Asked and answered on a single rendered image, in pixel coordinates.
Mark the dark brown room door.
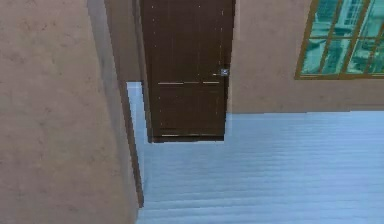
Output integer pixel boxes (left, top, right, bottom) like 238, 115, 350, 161
139, 0, 237, 144

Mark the gold framed window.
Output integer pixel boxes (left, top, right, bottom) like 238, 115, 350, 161
294, 0, 384, 81

